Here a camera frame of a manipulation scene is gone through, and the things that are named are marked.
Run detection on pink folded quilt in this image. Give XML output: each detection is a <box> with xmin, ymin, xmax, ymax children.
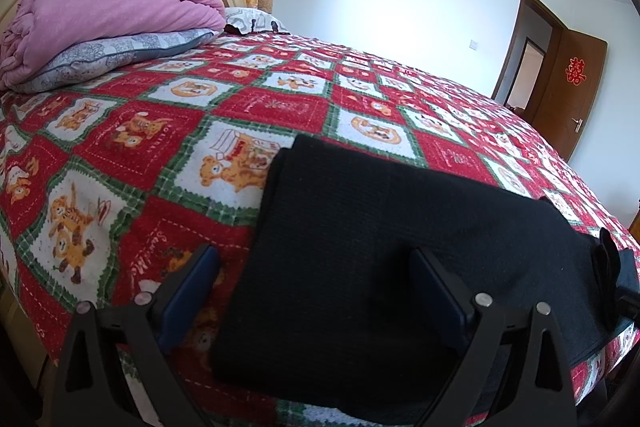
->
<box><xmin>0</xmin><ymin>0</ymin><xmax>227</xmax><ymax>90</ymax></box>

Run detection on white patterned pillow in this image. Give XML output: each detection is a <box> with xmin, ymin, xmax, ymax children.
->
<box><xmin>222</xmin><ymin>7</ymin><xmax>291</xmax><ymax>35</ymax></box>

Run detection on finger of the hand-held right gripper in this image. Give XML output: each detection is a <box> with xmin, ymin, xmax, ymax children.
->
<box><xmin>619</xmin><ymin>251</ymin><xmax>640</xmax><ymax>324</ymax></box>

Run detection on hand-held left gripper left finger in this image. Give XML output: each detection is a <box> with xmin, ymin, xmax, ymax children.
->
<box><xmin>37</xmin><ymin>244</ymin><xmax>222</xmax><ymax>427</ymax></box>

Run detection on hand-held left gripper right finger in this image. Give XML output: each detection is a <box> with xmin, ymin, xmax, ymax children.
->
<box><xmin>409</xmin><ymin>247</ymin><xmax>581</xmax><ymax>427</ymax></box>

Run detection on brown wooden door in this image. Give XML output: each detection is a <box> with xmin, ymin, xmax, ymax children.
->
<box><xmin>525</xmin><ymin>28</ymin><xmax>608</xmax><ymax>162</ymax></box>

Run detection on grey patterned pillow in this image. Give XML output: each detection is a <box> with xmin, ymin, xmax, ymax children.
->
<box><xmin>10</xmin><ymin>28</ymin><xmax>221</xmax><ymax>95</ymax></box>

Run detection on brown door frame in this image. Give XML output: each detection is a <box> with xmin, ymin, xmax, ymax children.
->
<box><xmin>491</xmin><ymin>0</ymin><xmax>568</xmax><ymax>112</ymax></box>

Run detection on red paper door decoration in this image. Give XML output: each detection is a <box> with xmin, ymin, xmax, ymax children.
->
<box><xmin>565</xmin><ymin>58</ymin><xmax>588</xmax><ymax>85</ymax></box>

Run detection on black pants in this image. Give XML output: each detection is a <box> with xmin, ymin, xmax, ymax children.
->
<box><xmin>210</xmin><ymin>134</ymin><xmax>623</xmax><ymax>425</ymax></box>

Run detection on red printed bed sheet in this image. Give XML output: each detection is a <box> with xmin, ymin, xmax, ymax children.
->
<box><xmin>0</xmin><ymin>32</ymin><xmax>640</xmax><ymax>427</ymax></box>

